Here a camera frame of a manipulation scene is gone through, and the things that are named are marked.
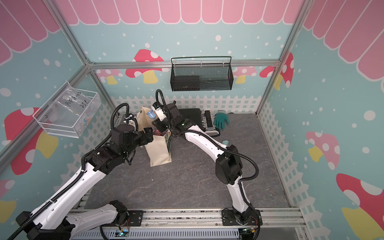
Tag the black bit holder strip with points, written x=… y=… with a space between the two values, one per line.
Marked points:
x=210 y=128

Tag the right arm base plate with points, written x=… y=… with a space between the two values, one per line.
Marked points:
x=231 y=217

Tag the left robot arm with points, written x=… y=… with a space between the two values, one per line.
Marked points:
x=50 y=220

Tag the plastic bag in bin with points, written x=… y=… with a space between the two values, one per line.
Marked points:
x=75 y=105

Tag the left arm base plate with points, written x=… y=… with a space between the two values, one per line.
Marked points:
x=128 y=218

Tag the green rubber glove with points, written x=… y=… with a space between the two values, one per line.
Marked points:
x=221 y=120

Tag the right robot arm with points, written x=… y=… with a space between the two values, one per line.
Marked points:
x=231 y=167

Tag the black wire mesh basket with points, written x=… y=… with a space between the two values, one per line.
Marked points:
x=215 y=72

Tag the black box in basket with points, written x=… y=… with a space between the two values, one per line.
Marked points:
x=185 y=83

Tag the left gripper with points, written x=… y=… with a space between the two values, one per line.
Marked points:
x=149 y=135

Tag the black plastic case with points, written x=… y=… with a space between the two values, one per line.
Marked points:
x=194 y=114

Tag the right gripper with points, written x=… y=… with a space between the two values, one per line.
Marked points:
x=158 y=124

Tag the cream canvas tote bag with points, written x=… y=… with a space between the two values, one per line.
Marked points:
x=159 y=150

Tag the clear plastic wall bin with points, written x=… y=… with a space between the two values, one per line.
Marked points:
x=67 y=111

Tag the blue hourglass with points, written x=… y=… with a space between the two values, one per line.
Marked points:
x=151 y=114

